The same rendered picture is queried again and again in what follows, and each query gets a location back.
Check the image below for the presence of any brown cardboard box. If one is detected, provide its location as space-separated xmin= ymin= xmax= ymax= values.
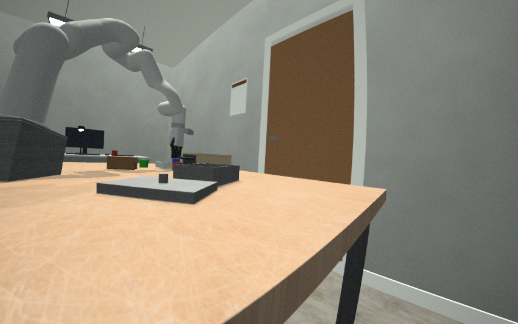
xmin=107 ymin=156 xmax=138 ymax=170

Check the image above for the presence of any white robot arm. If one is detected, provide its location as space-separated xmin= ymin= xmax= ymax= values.
xmin=0 ymin=18 xmax=193 ymax=135

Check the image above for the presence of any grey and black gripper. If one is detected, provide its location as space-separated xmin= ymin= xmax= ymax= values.
xmin=169 ymin=127 xmax=184 ymax=158

